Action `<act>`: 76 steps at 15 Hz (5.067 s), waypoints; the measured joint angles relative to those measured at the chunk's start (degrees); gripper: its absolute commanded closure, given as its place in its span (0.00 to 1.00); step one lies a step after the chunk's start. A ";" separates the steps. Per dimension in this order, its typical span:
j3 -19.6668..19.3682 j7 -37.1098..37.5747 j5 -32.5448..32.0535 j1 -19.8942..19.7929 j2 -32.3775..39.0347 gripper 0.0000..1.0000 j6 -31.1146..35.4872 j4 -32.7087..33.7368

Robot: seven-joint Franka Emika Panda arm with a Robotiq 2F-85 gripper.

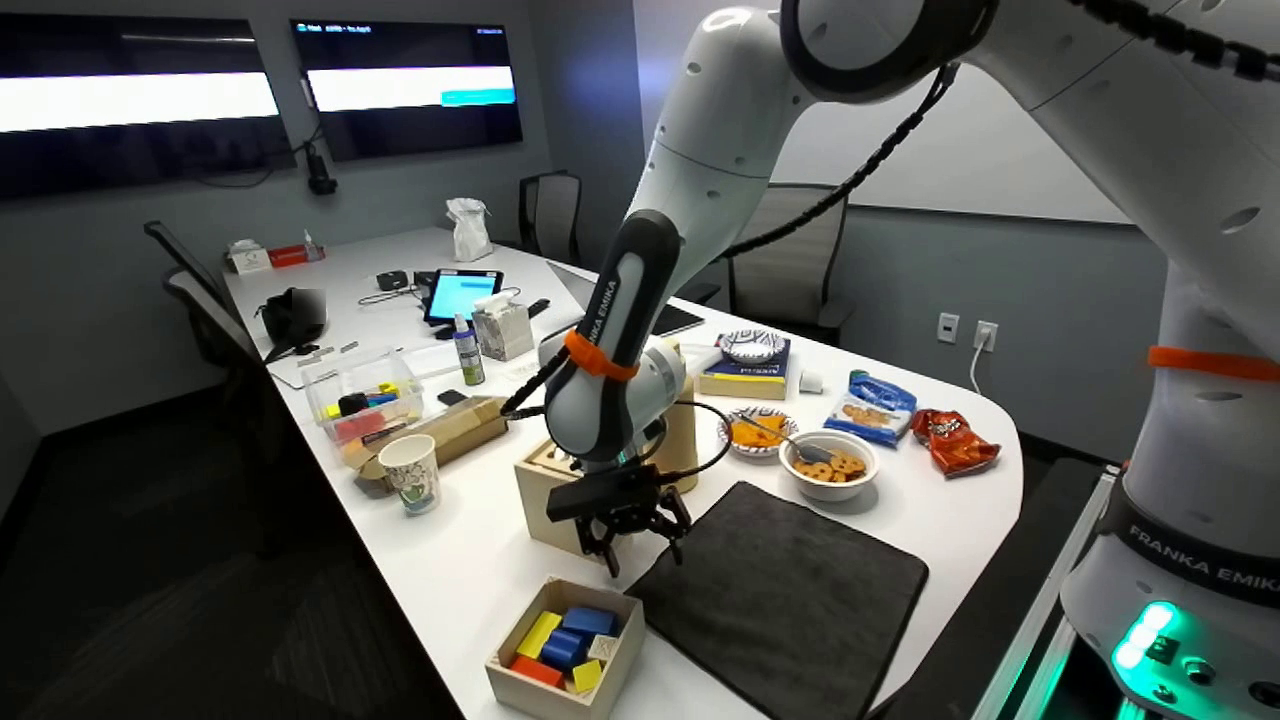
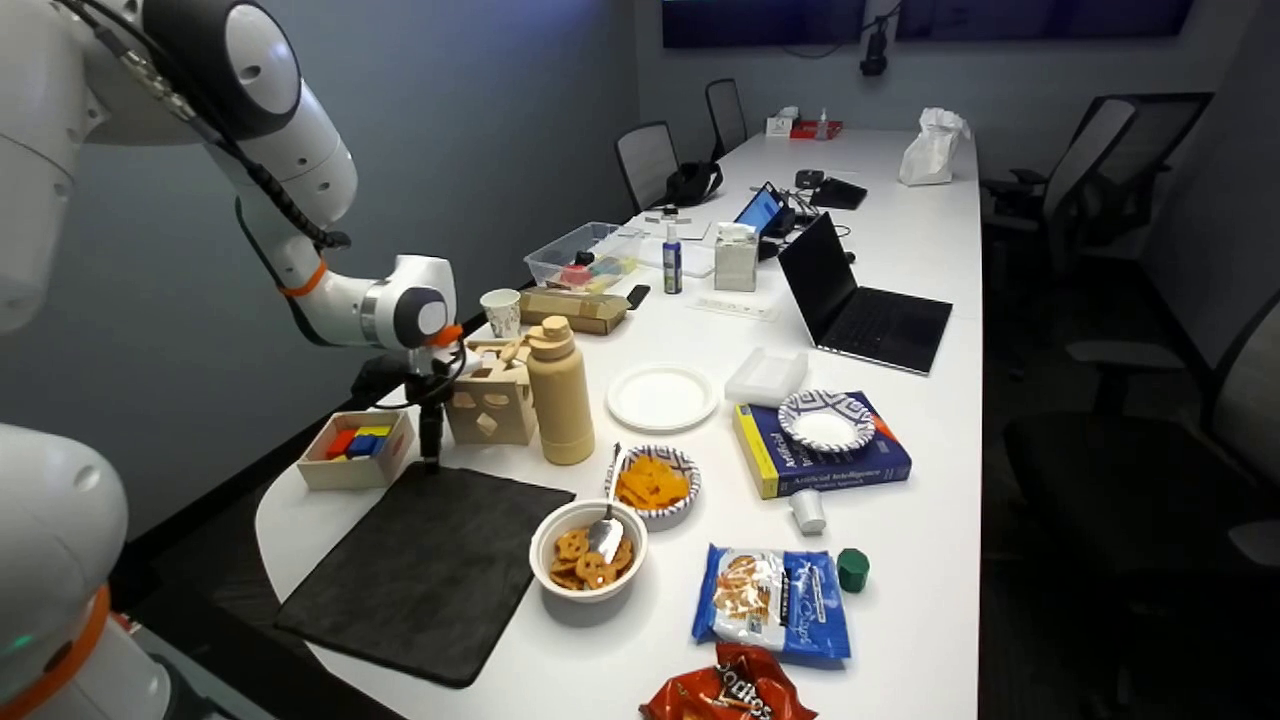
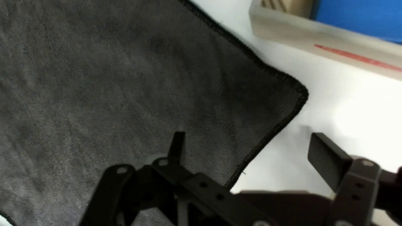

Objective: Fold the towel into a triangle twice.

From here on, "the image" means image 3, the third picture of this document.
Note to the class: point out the dark grey towel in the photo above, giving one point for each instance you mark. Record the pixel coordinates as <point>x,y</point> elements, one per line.
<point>126,91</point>

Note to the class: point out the wooden tray of blocks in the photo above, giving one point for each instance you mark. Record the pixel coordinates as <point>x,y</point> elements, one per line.
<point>334,44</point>

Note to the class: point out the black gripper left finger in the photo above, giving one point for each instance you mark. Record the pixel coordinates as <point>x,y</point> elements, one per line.
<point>138,196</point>

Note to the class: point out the blue block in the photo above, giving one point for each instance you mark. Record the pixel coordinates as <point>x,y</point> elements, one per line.
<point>359,19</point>

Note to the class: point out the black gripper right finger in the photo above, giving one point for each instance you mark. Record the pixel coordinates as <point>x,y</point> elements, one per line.
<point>359,188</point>

